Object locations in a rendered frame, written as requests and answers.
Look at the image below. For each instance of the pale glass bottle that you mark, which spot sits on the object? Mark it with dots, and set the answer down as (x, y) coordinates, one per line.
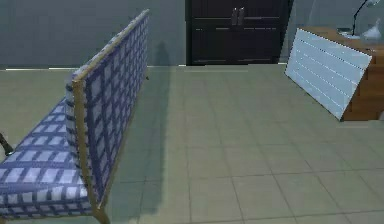
(373, 31)

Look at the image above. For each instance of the black desk lamp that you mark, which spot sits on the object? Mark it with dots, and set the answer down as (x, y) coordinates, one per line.
(358, 13)

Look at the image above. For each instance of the dark wooden cupboard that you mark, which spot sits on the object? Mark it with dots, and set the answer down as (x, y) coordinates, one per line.
(236, 36)

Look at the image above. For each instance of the brown chest with white drawers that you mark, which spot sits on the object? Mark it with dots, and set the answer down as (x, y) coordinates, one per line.
(328, 75)

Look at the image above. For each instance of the blue checked sofa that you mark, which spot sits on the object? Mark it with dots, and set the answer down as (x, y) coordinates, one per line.
(106, 110)

